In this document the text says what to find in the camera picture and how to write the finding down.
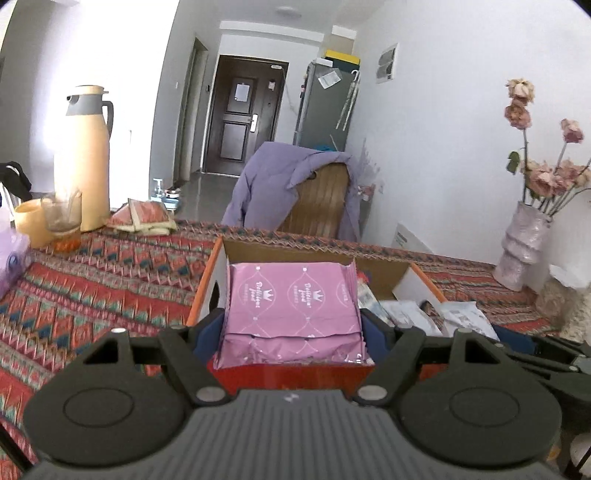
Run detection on grey refrigerator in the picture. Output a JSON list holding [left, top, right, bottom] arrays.
[[293, 59, 361, 151]]

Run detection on textured pink vase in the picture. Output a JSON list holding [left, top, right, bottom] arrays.
[[493, 202, 552, 291]]

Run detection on orange cardboard box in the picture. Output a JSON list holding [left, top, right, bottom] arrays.
[[187, 237, 448, 395]]

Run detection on wall electrical panel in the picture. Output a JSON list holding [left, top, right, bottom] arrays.
[[376, 43, 400, 84]]

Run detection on wooden chair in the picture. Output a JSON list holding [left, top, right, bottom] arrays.
[[279, 163, 349, 238]]

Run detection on dark entrance door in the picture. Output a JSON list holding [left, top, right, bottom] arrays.
[[204, 55, 288, 176]]

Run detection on white printed snack packet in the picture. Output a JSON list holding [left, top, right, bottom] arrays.
[[436, 301, 499, 341]]

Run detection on purple jacket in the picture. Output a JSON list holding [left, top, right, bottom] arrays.
[[221, 142, 361, 242]]

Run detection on yellow box on fridge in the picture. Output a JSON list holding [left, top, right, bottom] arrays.
[[324, 49, 361, 73]]

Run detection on yellow thermos jug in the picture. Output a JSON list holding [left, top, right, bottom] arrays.
[[53, 85, 114, 232]]

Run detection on red white snack packet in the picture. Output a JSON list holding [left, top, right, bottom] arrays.
[[356, 275, 443, 337]]

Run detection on glass cup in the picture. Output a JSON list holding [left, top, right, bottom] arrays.
[[41, 190, 82, 253]]

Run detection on patterned red tablecloth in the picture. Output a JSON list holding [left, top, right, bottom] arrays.
[[1, 221, 552, 461]]

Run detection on pink snack package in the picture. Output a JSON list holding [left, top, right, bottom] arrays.
[[214, 262, 368, 369]]

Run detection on folded red cloth pads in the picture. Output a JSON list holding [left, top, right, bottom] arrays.
[[105, 199, 177, 236]]

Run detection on beige patterned jar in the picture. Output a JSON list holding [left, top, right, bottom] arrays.
[[535, 265, 590, 343]]

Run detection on yellow round container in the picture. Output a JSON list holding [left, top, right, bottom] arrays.
[[14, 199, 53, 249]]

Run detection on purple tissue pack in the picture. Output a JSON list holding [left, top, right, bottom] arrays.
[[0, 224, 32, 298]]

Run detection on dried pink flowers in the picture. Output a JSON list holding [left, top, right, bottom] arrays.
[[504, 78, 590, 218]]

